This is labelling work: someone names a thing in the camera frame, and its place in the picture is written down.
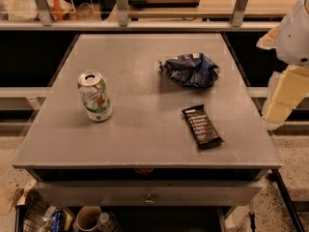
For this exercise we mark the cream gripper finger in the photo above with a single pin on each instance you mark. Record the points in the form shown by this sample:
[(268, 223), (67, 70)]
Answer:
[(285, 91), (269, 40)]

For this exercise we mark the blue chip bag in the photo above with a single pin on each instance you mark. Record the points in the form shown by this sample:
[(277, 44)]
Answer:
[(191, 70)]

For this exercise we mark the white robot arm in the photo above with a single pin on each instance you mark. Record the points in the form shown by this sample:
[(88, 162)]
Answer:
[(290, 40)]

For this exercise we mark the orange white bag behind glass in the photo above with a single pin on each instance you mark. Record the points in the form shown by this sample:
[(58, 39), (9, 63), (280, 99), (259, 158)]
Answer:
[(28, 10)]

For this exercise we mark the black snack bar wrapper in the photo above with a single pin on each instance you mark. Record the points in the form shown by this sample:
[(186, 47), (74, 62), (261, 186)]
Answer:
[(202, 128)]

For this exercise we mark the grey drawer with knob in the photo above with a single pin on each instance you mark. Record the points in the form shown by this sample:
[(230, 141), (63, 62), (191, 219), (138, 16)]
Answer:
[(148, 193)]

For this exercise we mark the white green soda can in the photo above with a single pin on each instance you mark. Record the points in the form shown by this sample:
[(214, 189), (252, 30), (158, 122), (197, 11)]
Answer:
[(93, 92)]

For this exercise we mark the grey metal railing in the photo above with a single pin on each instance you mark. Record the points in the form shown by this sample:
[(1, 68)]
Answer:
[(138, 26)]

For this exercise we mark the brown paper cup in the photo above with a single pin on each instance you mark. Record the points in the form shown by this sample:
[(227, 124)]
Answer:
[(87, 218)]

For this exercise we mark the wire mesh basket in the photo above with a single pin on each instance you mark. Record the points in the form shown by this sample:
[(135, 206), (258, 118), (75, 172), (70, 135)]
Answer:
[(30, 214)]

